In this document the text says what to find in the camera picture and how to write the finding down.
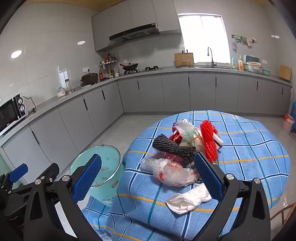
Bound red transparent cellophane sheet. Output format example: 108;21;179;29
162;152;184;163

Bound white microwave oven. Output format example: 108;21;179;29
0;94;27;135

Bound black cooking pot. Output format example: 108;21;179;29
80;72;99;88

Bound metal spice rack with bottles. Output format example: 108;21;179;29
99;52;116;80

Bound white tissue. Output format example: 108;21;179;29
166;183;212;215

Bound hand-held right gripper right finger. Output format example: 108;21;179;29
194;153;271;241

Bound black foam net sleeve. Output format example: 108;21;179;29
153;134;197;162

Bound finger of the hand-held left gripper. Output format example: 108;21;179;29
6;163;29;184
7;163;61;197

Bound grey kitchen cabinets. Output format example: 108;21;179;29
0;68;293;177
91;0;182;52

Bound black wok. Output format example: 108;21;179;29
119;62;139;75

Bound metal kitchen faucet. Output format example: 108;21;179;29
207;47;217;68

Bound red snack wrapper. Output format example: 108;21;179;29
169;132;185;142

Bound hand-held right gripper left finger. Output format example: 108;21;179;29
23;154;102;241

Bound wall hook rack with cloths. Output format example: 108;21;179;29
232;34;258;49

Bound green glass door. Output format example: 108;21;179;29
0;151;10;173

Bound blue gas cylinder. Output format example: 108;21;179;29
290;100;296;140

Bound bright kitchen window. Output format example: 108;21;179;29
177;14;231;65

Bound teal round waste bin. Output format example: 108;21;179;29
69;145;125;207

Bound grey upper kitchen cabinets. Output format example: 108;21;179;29
91;0;182;52

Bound blue plaid tablecloth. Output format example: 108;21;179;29
81;111;291;241

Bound wooden stool frame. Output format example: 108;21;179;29
270;203;292;223

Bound wooden cutting board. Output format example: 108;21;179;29
278;65;292;82

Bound black power cable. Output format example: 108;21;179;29
23;96;38;114

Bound black range hood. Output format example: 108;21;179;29
109;23;161;43

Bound grey lower kitchen cabinets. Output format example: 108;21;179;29
0;68;293;177

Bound blue dish rack with basin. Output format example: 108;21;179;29
243;55;262;74

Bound red and white plastic jug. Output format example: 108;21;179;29
282;113;295;134

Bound red foam net sleeve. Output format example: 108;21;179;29
199;120;219;164

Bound clear red-printed plastic bag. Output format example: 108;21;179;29
140;158;200;187

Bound cloudy thin plastic bag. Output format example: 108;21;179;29
174;119;202;145

